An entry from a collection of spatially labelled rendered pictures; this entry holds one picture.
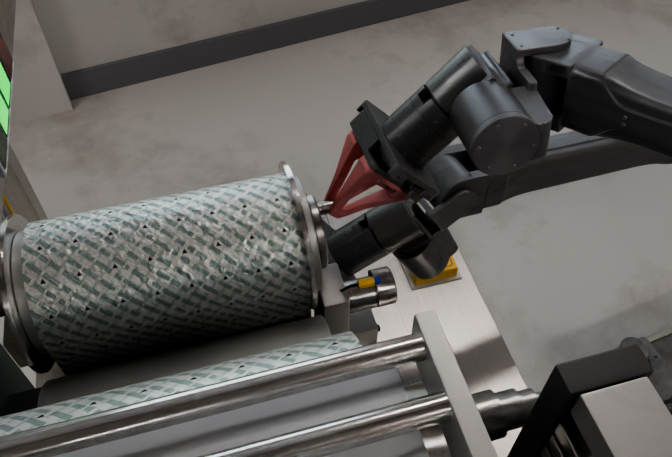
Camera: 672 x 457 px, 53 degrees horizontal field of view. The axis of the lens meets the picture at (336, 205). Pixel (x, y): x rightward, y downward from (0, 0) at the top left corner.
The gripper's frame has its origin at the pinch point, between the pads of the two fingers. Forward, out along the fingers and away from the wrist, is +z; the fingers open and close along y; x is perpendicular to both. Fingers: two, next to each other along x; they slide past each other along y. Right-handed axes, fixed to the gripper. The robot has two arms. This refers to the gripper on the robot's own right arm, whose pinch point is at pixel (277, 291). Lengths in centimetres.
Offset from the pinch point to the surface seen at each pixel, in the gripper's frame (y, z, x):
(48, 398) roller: -16.2, 11.1, 25.1
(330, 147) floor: 129, 17, -113
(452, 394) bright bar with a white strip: -34, -23, 32
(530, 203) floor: 83, -35, -143
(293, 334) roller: -15.6, -7.3, 14.3
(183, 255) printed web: -9.7, -3.9, 24.5
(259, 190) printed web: -5.0, -11.1, 21.5
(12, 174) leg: 71, 60, -9
